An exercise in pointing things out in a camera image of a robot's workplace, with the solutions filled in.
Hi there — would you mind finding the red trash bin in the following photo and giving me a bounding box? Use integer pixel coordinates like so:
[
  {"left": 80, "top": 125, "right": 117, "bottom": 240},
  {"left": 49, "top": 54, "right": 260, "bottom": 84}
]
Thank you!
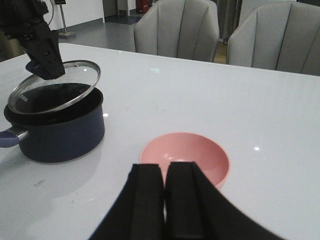
[{"left": 135, "top": 0, "right": 150, "bottom": 14}]

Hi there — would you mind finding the right grey upholstered chair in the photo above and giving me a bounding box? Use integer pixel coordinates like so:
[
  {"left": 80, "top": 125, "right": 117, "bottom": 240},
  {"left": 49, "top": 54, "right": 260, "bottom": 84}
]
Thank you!
[{"left": 226, "top": 1, "right": 320, "bottom": 76}]

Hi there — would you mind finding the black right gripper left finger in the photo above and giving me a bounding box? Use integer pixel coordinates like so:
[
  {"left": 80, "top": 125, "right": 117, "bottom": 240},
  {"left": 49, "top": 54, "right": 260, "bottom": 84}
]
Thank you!
[{"left": 90, "top": 164, "right": 165, "bottom": 240}]

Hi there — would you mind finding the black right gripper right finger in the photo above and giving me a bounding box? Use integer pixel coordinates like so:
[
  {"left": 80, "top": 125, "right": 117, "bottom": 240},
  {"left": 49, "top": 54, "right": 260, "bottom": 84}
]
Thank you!
[{"left": 165, "top": 162, "right": 280, "bottom": 240}]

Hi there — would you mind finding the left grey upholstered chair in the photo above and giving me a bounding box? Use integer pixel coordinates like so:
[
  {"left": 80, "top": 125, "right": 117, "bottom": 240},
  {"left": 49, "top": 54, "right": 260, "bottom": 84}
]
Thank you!
[{"left": 133, "top": 0, "right": 220, "bottom": 62}]

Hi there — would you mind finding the glass lid with blue knob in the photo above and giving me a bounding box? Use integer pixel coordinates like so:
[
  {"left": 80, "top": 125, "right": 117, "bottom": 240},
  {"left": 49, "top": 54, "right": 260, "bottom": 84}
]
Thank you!
[{"left": 7, "top": 60, "right": 101, "bottom": 115}]

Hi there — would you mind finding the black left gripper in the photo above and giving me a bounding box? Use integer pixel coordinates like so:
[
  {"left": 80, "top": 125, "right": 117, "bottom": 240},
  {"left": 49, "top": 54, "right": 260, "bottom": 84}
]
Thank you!
[{"left": 0, "top": 0, "right": 65, "bottom": 80}]

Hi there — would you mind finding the dark blue saucepan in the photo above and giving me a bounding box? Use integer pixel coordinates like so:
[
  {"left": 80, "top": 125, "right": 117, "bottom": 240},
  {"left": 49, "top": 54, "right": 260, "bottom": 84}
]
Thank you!
[{"left": 0, "top": 88, "right": 105, "bottom": 163}]

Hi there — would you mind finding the grey upholstered chair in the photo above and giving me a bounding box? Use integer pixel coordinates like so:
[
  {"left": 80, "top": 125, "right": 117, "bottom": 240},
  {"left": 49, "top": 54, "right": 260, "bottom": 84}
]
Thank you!
[
  {"left": 226, "top": 1, "right": 320, "bottom": 76},
  {"left": 133, "top": 0, "right": 220, "bottom": 62}
]

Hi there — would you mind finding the pink bowl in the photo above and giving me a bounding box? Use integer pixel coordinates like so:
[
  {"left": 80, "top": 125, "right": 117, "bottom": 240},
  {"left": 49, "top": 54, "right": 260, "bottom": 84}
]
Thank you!
[{"left": 139, "top": 132, "right": 231, "bottom": 189}]

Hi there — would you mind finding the metal sign stand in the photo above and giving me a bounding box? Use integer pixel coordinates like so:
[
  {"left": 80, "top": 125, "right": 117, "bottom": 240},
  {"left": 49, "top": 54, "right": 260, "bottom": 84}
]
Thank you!
[{"left": 54, "top": 0, "right": 76, "bottom": 39}]

